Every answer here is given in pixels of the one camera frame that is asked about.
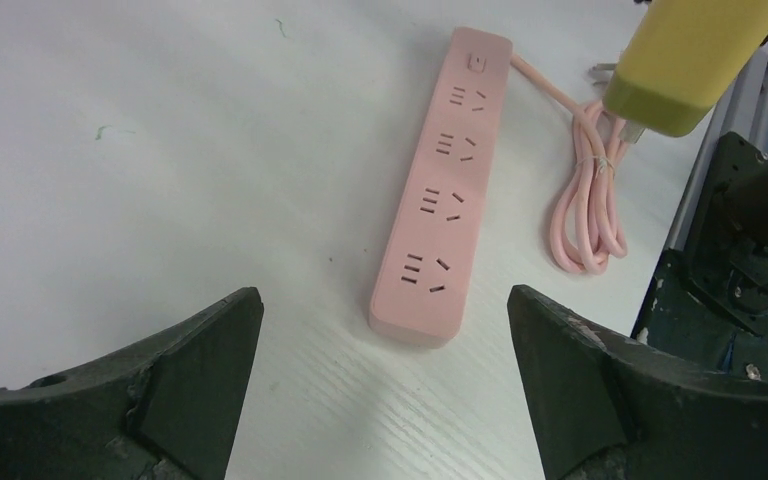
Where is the pink power strip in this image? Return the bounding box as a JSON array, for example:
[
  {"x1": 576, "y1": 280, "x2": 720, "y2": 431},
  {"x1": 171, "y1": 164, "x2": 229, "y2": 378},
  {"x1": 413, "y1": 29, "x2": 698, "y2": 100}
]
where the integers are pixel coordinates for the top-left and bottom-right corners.
[{"x1": 369, "y1": 27, "x2": 513, "y2": 348}]

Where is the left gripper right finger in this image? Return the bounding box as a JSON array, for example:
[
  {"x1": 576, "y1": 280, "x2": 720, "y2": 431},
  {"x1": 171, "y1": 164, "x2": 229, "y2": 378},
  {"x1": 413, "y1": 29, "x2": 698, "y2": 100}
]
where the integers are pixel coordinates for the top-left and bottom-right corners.
[{"x1": 507, "y1": 285, "x2": 768, "y2": 479}]

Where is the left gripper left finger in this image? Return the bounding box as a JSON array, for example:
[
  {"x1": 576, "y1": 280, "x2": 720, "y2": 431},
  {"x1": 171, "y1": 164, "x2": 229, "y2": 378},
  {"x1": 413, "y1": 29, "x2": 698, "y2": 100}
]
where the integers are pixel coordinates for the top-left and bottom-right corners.
[{"x1": 0, "y1": 287, "x2": 264, "y2": 479}]

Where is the yellow adapter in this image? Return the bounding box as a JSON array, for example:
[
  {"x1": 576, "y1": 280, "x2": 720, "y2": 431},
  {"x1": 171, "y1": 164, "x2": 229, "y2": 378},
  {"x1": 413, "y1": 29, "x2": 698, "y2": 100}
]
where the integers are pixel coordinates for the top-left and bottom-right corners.
[{"x1": 603, "y1": 0, "x2": 768, "y2": 143}]

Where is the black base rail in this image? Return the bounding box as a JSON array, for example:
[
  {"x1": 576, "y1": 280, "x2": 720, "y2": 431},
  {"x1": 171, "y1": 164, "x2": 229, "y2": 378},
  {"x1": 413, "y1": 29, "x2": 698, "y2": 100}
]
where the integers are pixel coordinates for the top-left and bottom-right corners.
[{"x1": 633, "y1": 132, "x2": 768, "y2": 382}]

